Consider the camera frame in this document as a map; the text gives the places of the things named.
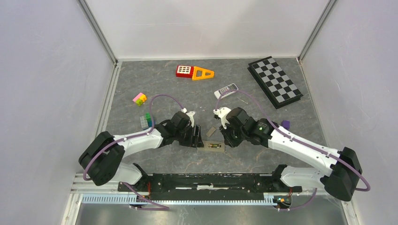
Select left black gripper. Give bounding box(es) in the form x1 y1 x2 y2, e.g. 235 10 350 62
175 124 204 148

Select beige battery cover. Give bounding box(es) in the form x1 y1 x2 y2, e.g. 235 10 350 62
206 127 216 137

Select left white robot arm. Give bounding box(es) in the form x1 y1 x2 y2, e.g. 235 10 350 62
78 110 204 191

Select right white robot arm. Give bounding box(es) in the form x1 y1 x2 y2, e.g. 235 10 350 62
213 107 362 202

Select battery in remote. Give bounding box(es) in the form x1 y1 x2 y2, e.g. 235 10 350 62
208 143 220 149

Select white remote control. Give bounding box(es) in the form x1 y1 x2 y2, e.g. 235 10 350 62
214 83 239 100

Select green blue grey blocks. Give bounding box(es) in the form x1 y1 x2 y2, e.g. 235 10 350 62
139 113 153 130

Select purple cube block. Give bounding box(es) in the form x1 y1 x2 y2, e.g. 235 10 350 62
281 120 291 130

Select orange triangular toy block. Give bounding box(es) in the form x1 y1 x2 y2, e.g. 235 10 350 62
191 67 215 81

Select red white window block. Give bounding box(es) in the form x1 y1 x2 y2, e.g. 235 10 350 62
176 65 194 79

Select pink yellow green blocks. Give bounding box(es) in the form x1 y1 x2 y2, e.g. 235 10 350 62
132 92 147 106

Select black grey chessboard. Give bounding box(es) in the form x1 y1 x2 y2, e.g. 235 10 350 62
247 56 303 109

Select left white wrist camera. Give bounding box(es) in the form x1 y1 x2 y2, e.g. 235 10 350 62
181 108 196 127

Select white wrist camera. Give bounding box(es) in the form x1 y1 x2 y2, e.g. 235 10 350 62
213 107 231 129
181 108 196 127

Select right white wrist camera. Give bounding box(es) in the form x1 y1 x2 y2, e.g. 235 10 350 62
213 107 231 129

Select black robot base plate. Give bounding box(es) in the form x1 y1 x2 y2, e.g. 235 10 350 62
132 173 303 201

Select white slotted cable duct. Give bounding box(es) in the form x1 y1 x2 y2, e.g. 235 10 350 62
82 194 277 206

